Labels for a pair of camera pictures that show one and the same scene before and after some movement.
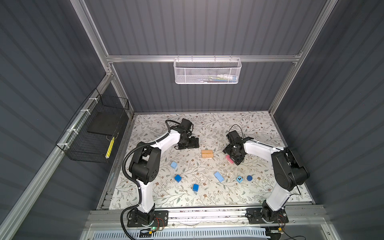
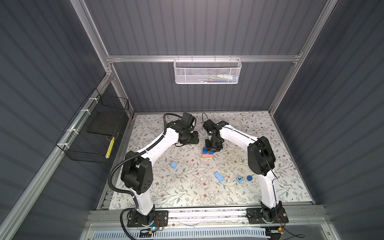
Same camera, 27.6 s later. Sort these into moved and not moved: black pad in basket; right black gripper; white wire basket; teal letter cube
Moved: right black gripper
Not moved: white wire basket; teal letter cube; black pad in basket
